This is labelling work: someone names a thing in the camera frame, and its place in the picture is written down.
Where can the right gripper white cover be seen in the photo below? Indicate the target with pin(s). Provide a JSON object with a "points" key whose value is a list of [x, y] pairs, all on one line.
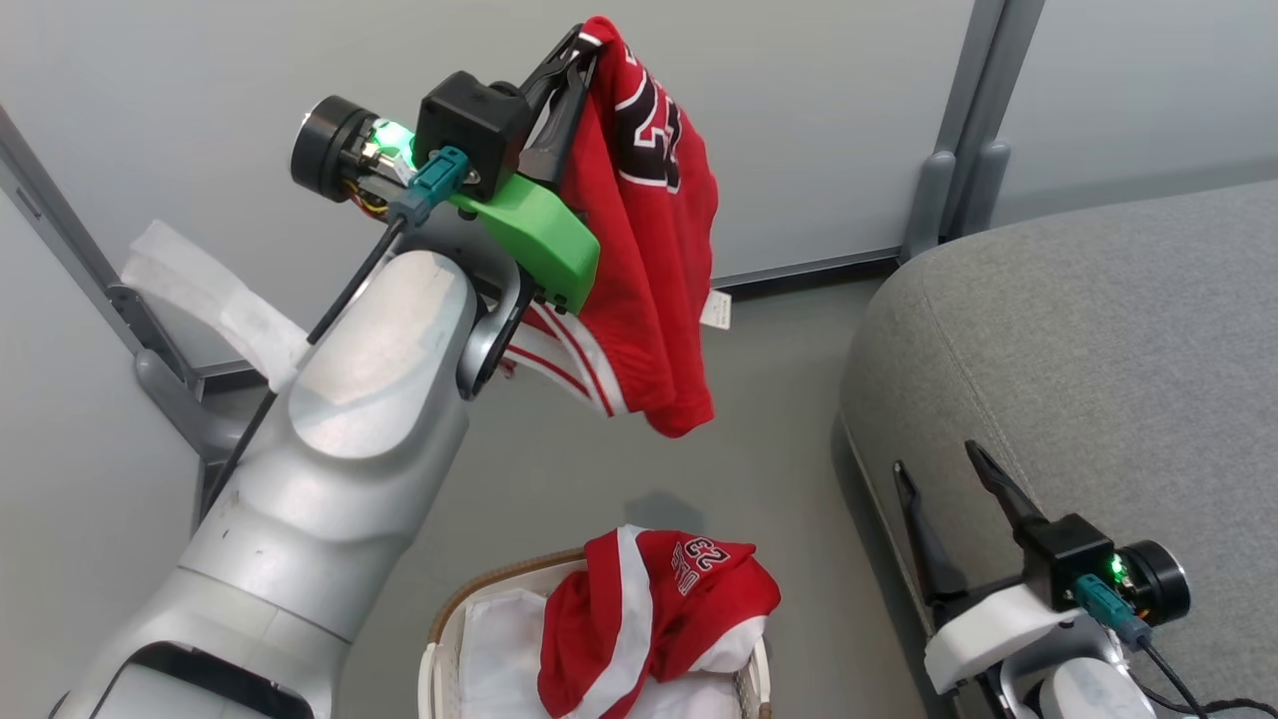
{"points": [[983, 629]]}

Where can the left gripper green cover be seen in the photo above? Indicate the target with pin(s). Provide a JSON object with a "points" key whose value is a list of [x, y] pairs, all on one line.
{"points": [[544, 240]]}

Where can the red basketball jersey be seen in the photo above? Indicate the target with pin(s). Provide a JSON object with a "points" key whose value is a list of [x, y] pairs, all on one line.
{"points": [[649, 290]]}

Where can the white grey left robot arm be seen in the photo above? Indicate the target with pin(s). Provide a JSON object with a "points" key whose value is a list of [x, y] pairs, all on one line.
{"points": [[339, 449]]}

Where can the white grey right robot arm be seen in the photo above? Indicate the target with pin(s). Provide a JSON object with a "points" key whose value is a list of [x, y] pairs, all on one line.
{"points": [[1088, 696]]}

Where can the white basket liner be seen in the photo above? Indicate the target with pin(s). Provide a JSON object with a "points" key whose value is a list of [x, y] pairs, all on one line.
{"points": [[499, 649]]}

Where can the cream laundry basket brown rim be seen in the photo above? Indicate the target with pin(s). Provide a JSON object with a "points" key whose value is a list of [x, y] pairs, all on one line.
{"points": [[439, 659]]}

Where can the grey fabric sofa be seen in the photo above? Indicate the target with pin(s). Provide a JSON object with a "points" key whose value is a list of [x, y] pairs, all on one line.
{"points": [[1098, 379]]}

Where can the white fabric strip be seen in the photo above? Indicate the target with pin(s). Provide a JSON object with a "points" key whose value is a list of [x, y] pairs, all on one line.
{"points": [[220, 300]]}

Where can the grey partition foot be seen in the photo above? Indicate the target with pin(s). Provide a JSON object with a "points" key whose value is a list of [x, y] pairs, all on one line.
{"points": [[185, 409]]}

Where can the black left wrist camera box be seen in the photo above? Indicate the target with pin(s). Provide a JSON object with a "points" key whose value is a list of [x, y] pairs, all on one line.
{"points": [[469, 125]]}

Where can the grey partition post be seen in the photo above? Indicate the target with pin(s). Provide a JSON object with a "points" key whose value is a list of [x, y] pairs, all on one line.
{"points": [[1003, 100], [60, 230], [949, 120]]}

